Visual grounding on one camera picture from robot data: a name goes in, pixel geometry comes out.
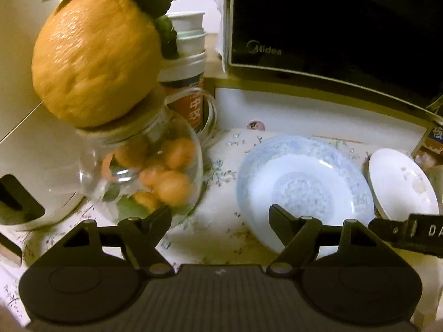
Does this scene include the white rose print plate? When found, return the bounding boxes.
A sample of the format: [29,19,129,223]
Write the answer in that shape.
[368,148,439,221]

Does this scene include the blue patterned plate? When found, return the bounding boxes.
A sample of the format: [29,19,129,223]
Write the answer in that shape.
[236,135,375,253]

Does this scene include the floral tablecloth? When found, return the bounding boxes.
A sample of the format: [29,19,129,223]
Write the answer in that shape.
[0,127,443,329]

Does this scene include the red walnut drink box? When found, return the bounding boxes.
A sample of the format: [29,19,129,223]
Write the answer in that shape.
[412,121,442,170]

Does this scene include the glass jar of kumquats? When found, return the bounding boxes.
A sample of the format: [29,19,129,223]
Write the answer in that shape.
[76,85,217,225]

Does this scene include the white Changhong appliance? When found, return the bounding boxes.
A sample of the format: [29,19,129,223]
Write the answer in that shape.
[0,0,87,232]

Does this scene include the stacked paper cups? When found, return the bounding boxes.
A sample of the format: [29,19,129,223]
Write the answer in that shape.
[158,11,207,131]

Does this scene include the large orange citrus fruit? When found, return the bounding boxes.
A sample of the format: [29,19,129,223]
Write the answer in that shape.
[32,0,179,128]

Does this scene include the black Midea microwave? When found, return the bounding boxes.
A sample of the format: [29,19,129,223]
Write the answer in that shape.
[225,0,442,110]

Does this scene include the white table frame shelf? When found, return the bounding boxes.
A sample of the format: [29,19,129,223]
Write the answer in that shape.
[205,77,432,152]

